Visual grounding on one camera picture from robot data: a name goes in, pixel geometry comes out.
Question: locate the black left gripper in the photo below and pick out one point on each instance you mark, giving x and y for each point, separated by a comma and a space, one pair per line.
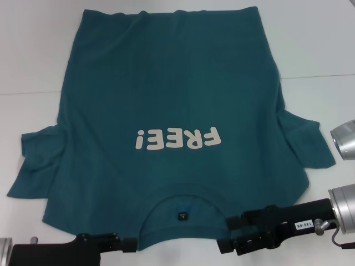
55, 255

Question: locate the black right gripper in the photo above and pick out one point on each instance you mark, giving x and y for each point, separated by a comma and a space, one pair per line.
305, 216

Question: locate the teal t-shirt with FREE print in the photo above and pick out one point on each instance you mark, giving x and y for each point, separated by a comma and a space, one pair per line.
177, 97

